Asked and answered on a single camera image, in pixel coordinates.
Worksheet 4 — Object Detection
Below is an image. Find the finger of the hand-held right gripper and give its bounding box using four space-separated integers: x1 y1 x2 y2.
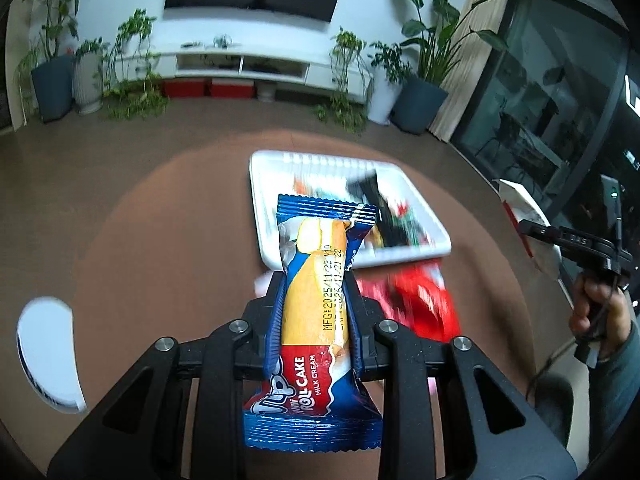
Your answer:
516 220 563 249

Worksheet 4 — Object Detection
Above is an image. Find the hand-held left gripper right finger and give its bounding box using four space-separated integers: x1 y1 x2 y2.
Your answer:
349 272 586 480

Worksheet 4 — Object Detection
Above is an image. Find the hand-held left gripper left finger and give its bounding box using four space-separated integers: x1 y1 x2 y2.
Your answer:
47 272 286 480

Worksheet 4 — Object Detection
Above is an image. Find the red and white patterned packet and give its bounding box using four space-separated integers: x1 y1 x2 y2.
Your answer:
498 178 558 278

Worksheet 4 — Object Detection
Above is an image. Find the blue roll cake packet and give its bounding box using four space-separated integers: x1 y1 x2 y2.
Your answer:
242 194 383 450

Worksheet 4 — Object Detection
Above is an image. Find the white foam tray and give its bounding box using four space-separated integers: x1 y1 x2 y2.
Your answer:
249 150 452 272

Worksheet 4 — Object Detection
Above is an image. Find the black wafer packet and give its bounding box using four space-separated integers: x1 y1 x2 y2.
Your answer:
347 170 408 249

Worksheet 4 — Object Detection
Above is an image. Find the person's right forearm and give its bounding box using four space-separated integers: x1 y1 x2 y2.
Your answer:
587 319 640 465

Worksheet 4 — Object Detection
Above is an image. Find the person's right hand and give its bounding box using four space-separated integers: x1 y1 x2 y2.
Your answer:
569 275 633 357

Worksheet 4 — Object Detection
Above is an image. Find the red snack packet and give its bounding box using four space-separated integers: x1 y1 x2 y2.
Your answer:
360 260 462 345

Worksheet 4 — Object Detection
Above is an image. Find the glass sliding door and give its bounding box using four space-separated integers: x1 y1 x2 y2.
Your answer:
450 0 640 261

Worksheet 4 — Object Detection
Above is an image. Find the broad-leaf plant blue pot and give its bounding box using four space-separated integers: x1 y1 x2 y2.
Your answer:
385 0 511 136

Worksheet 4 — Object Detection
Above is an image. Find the beige curtain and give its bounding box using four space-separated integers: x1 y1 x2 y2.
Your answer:
430 0 516 144

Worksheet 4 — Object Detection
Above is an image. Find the leafy plant tall white pot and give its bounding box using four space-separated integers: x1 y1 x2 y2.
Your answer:
366 41 416 126

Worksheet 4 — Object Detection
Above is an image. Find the trailing vine plant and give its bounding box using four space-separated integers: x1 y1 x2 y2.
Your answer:
315 27 374 134
102 8 171 121

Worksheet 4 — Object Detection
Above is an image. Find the red storage box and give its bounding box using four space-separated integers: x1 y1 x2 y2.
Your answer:
210 79 254 99
162 79 207 99

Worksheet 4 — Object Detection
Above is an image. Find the white television console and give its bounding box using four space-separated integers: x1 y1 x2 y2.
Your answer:
107 50 374 104

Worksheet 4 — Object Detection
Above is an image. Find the plant in ribbed white pot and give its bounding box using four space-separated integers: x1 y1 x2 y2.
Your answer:
72 38 109 116

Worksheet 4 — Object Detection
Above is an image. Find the small-leaf tree blue pot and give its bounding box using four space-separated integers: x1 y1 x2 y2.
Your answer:
17 0 94 124

